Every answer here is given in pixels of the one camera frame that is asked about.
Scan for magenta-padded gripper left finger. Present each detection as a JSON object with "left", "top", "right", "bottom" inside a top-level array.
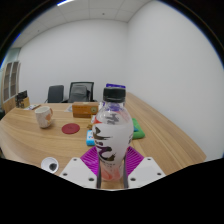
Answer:
[{"left": 59, "top": 146, "right": 102, "bottom": 190}]

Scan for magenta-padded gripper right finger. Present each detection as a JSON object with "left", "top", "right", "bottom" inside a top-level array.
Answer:
[{"left": 123, "top": 145, "right": 167, "bottom": 190}]

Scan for clear black-capped drink bottle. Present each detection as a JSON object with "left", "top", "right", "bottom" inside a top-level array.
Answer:
[{"left": 91, "top": 84, "right": 135, "bottom": 183}]

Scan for green flat packet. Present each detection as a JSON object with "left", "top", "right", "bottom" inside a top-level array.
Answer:
[{"left": 131, "top": 117, "right": 146, "bottom": 140}]

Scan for flat round red coaster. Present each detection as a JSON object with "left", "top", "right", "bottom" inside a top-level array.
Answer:
[{"left": 61, "top": 122, "right": 81, "bottom": 135}]

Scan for orange cardboard box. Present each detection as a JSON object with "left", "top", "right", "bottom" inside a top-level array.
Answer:
[{"left": 71, "top": 101, "right": 100, "bottom": 119}]

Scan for white patterned ceramic mug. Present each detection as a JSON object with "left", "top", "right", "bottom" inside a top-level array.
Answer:
[{"left": 34, "top": 105, "right": 54, "bottom": 129}]

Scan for printed leaflet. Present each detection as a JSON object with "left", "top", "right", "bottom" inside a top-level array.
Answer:
[{"left": 28, "top": 103, "right": 42, "bottom": 111}]

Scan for grey mesh office chair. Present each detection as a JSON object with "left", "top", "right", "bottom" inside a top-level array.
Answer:
[{"left": 67, "top": 81, "right": 95, "bottom": 103}]

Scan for black office chair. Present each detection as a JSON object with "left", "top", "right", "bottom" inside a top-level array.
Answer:
[{"left": 45, "top": 84, "right": 65, "bottom": 104}]

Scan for dark stacked boxes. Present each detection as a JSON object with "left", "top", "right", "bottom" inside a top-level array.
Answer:
[{"left": 14, "top": 89, "right": 31, "bottom": 109}]

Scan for wooden shelf unit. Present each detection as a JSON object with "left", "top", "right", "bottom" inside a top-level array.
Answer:
[{"left": 1, "top": 60, "right": 22, "bottom": 114}]

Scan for ceiling light panel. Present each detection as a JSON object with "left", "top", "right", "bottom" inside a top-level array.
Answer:
[{"left": 56, "top": 0, "right": 75, "bottom": 7}]

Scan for white round cable grommet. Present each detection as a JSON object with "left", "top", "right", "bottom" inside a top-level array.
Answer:
[{"left": 40, "top": 156, "right": 60, "bottom": 174}]

